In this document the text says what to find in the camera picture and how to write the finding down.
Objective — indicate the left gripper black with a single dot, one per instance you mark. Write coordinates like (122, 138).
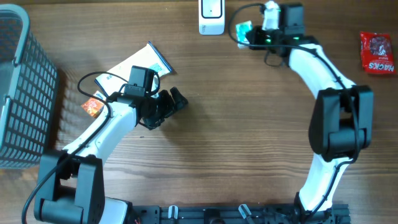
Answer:
(170, 107)

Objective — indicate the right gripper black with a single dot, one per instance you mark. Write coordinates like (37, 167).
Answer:
(254, 35)

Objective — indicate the teal tissue pack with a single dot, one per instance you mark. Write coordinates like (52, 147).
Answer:
(241, 30)

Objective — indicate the large cream snack bag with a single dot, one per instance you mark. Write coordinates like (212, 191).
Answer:
(147, 58)

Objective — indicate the orange tissue pack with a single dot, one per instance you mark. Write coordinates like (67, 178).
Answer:
(93, 107)

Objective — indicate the red snack bag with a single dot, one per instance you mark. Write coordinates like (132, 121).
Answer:
(376, 53)

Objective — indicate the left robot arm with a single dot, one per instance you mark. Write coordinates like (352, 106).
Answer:
(70, 185)

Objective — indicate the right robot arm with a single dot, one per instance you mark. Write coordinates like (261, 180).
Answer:
(341, 122)

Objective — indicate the white barcode scanner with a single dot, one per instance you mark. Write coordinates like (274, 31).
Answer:
(211, 17)

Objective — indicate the grey plastic shopping basket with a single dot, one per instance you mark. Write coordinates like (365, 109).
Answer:
(29, 86)

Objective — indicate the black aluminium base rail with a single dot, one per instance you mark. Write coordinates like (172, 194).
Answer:
(266, 214)

